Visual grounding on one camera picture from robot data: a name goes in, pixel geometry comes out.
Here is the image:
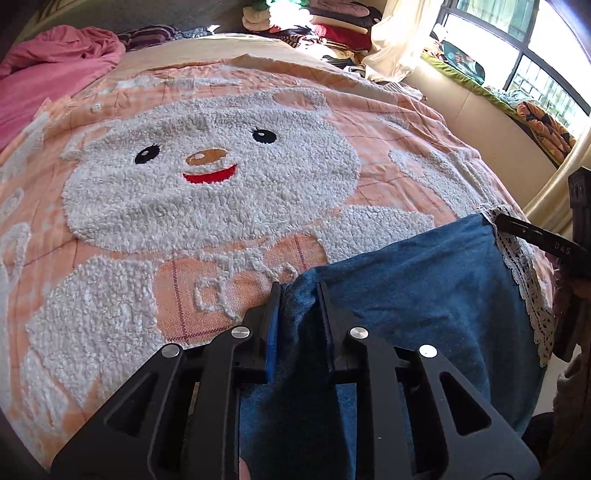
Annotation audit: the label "pile of folded clothes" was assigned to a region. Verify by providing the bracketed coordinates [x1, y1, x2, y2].
[252, 0, 384, 65]

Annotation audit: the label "green windowsill mat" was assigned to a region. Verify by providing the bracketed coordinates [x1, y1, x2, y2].
[420, 50, 525, 114]

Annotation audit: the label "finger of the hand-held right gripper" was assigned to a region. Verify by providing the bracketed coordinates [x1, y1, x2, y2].
[493, 213, 591, 269]

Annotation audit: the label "person's beige garment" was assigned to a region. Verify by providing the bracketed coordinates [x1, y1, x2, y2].
[547, 355, 591, 480]

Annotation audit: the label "dark teal printed bag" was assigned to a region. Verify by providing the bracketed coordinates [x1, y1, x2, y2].
[438, 41, 486, 85]

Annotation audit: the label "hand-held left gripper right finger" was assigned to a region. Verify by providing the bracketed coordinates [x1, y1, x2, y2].
[318, 280, 542, 480]

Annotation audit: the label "window with black frame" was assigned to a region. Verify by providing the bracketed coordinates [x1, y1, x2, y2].
[434, 0, 591, 139]

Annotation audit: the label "blue denim pants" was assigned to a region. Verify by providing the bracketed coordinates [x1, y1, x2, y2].
[238, 207, 557, 480]

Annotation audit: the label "peach bear blanket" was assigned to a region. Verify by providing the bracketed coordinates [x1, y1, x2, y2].
[0, 53, 555, 472]

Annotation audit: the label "cream curtain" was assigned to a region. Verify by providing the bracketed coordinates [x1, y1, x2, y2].
[362, 0, 462, 84]
[525, 138, 591, 227]

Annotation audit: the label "orange patterned cloth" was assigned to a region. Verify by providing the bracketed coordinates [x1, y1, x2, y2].
[514, 100, 576, 165]

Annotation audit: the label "striped pillow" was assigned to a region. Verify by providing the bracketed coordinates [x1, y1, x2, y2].
[116, 25, 182, 51]

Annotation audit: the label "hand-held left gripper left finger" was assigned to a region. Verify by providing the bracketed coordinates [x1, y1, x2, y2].
[50, 281, 283, 480]

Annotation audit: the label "beige bed sheet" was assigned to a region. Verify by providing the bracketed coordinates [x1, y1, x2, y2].
[122, 32, 370, 77]

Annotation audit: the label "pink duvet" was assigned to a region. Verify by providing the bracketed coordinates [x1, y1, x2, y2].
[0, 25, 126, 151]

